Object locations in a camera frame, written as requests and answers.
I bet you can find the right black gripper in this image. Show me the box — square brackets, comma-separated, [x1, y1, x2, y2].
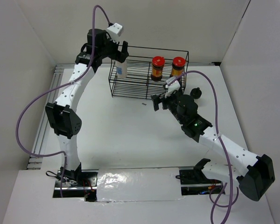
[151, 89, 186, 125]

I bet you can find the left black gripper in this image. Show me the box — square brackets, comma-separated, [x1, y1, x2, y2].
[98, 30, 129, 63]

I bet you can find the silver lid blue label jar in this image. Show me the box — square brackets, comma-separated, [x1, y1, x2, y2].
[115, 61, 127, 78]

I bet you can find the red lid sauce jar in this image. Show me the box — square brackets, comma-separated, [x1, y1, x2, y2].
[151, 56, 165, 82]
[170, 56, 186, 77]

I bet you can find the black cap spice bottle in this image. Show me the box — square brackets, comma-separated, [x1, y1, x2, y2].
[190, 87, 202, 102]

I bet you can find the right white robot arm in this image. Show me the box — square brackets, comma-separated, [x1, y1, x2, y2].
[151, 91, 275, 201]

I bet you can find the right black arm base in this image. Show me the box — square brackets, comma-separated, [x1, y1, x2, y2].
[175, 158, 223, 196]

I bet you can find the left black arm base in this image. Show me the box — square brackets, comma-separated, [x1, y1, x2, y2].
[45, 170, 98, 202]

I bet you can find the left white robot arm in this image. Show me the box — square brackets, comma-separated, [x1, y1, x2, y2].
[45, 23, 129, 186]

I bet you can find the reflective foil sheet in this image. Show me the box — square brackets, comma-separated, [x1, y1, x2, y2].
[97, 168, 183, 202]

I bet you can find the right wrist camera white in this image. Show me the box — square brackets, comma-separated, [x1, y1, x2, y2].
[164, 77, 181, 98]

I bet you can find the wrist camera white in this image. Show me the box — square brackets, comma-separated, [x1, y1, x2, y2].
[106, 23, 124, 39]
[164, 77, 181, 98]

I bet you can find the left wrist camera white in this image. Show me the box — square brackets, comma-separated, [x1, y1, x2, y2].
[106, 23, 124, 39]

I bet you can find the black wire rack shelf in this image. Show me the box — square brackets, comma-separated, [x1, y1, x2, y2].
[108, 46, 189, 100]

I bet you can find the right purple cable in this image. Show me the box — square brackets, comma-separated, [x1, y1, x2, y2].
[172, 70, 239, 223]

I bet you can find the purple cable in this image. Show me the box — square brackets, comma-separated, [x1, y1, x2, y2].
[172, 70, 239, 223]
[15, 5, 112, 198]

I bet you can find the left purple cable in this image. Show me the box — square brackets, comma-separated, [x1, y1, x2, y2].
[15, 5, 112, 198]

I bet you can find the aluminium extrusion frame rail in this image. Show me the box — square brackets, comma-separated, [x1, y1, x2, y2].
[27, 61, 221, 170]

